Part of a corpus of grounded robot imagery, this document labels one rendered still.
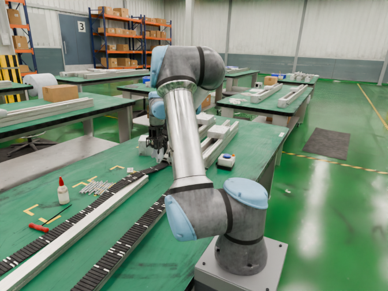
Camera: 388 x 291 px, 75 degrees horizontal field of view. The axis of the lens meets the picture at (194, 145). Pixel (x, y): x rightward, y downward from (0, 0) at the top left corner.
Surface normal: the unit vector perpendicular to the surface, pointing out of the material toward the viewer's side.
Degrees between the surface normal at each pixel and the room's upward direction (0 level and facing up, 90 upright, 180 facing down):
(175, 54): 49
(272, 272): 2
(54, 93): 89
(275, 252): 2
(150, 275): 0
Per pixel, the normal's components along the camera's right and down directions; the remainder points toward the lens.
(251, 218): 0.25, 0.29
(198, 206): 0.16, -0.26
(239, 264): -0.20, 0.04
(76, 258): 0.04, -0.93
